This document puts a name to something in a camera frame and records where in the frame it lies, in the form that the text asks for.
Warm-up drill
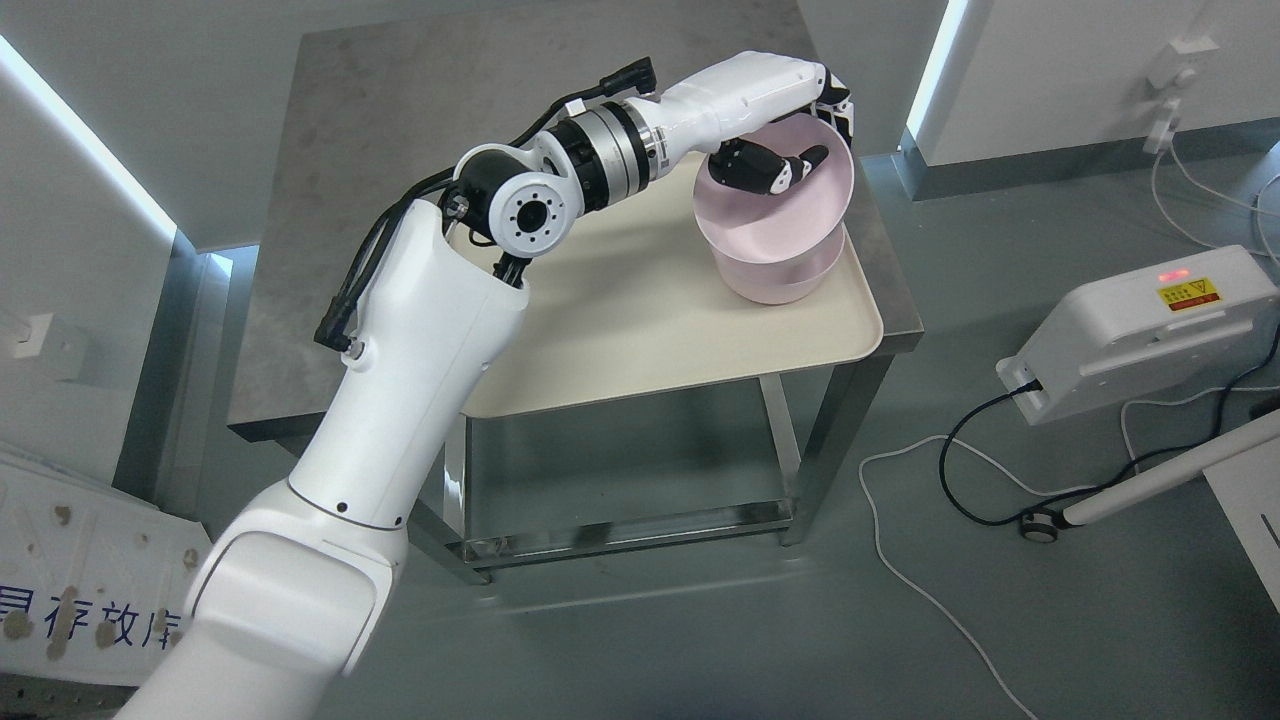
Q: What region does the cream plastic tray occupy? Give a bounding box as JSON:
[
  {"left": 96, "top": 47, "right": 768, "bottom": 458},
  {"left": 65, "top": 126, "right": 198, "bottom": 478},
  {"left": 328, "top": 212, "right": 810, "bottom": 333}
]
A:
[{"left": 463, "top": 155, "right": 884, "bottom": 419}]

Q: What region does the black power cable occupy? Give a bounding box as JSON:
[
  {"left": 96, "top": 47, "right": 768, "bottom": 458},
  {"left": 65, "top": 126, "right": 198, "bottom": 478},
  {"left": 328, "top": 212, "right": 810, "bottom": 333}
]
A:
[{"left": 938, "top": 315, "right": 1280, "bottom": 527}]

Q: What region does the white device box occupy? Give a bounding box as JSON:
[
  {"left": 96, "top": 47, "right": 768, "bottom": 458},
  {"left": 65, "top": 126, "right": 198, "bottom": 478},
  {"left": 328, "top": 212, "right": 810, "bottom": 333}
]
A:
[{"left": 995, "top": 245, "right": 1277, "bottom": 425}]

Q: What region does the wall socket with plug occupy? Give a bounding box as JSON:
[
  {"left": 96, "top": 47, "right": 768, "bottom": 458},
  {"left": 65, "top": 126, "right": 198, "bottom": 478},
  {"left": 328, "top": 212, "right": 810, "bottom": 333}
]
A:
[{"left": 1142, "top": 35, "right": 1219, "bottom": 156}]

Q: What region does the white wall switch box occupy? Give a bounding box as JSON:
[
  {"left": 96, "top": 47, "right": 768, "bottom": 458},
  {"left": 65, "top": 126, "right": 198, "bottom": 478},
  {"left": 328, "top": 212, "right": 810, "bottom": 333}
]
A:
[{"left": 1, "top": 307, "right": 90, "bottom": 380}]

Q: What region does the white floor cable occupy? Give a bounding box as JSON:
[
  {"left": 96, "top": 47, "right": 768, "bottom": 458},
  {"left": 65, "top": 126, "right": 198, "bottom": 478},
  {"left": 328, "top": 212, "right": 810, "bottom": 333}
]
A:
[{"left": 858, "top": 386, "right": 1280, "bottom": 720}]

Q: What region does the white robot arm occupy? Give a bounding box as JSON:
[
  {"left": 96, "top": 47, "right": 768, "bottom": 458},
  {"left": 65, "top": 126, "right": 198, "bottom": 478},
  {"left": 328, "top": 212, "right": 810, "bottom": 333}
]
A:
[{"left": 118, "top": 56, "right": 657, "bottom": 719}]

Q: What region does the pink bowl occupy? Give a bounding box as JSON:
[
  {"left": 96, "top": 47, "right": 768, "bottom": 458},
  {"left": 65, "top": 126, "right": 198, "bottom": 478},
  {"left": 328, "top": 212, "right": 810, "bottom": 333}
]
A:
[
  {"left": 692, "top": 114, "right": 855, "bottom": 264},
  {"left": 710, "top": 224, "right": 849, "bottom": 305}
]

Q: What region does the white caster leg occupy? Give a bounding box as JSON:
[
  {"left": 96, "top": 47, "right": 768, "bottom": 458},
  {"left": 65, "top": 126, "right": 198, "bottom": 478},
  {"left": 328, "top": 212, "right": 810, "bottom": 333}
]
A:
[{"left": 1018, "top": 398, "right": 1279, "bottom": 543}]

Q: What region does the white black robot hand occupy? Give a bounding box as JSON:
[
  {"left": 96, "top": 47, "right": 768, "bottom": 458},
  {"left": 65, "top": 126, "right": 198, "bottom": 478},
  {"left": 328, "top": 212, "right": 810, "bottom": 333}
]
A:
[{"left": 634, "top": 51, "right": 854, "bottom": 195}]

